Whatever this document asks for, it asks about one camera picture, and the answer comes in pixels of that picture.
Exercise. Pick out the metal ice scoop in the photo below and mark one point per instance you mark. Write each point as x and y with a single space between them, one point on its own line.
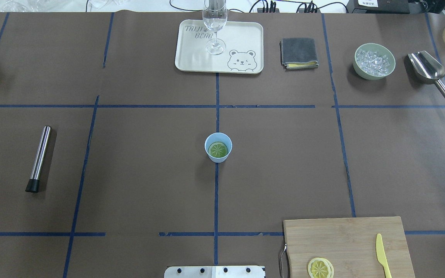
428 70

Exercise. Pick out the steel muddler black tip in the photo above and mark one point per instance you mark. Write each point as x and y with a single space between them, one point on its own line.
33 183

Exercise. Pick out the clear wine glass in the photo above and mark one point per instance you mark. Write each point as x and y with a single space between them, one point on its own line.
215 16

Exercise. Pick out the light blue cup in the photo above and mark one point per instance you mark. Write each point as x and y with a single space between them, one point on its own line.
218 136

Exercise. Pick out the wooden cutting board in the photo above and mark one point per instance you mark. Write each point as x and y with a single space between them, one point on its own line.
348 243

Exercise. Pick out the yellow plastic knife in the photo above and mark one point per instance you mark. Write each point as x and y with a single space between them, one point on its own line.
381 255

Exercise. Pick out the green bowl of ice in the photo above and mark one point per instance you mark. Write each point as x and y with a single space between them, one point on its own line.
373 61

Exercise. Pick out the grey folded cloth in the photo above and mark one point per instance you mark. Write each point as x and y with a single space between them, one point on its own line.
298 53

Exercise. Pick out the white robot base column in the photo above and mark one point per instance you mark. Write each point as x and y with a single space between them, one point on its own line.
244 271

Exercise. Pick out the cream bear tray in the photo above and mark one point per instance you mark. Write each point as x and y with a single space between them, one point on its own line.
239 50

